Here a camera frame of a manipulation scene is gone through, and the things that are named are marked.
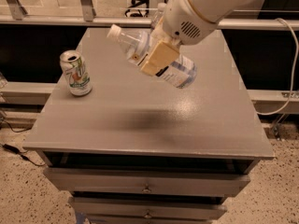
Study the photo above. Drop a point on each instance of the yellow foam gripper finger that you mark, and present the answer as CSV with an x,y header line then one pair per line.
x,y
159,58
157,32

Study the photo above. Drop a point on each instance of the grey drawer cabinet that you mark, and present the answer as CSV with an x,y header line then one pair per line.
x,y
132,122

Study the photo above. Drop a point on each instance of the grey drawer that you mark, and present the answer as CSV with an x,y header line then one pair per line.
x,y
137,182
146,208

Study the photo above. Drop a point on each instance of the green white soda can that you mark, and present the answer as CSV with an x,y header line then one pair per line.
x,y
75,72

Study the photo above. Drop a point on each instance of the black office chair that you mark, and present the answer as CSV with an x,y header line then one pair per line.
x,y
134,4

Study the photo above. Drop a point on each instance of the upper grey drawer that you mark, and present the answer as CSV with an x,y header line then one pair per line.
x,y
137,182

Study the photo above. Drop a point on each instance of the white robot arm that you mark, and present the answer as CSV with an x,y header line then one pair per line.
x,y
215,11

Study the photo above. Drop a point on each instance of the blue label plastic bottle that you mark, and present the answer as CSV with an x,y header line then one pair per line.
x,y
136,46

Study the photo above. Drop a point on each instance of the metal railing frame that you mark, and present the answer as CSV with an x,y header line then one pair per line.
x,y
18,15

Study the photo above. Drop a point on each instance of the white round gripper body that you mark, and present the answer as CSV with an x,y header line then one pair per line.
x,y
181,22

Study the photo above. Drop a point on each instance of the clear plastic water bottle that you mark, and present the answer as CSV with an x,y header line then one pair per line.
x,y
157,16

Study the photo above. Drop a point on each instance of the lower grey drawer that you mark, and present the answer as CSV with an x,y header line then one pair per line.
x,y
146,208

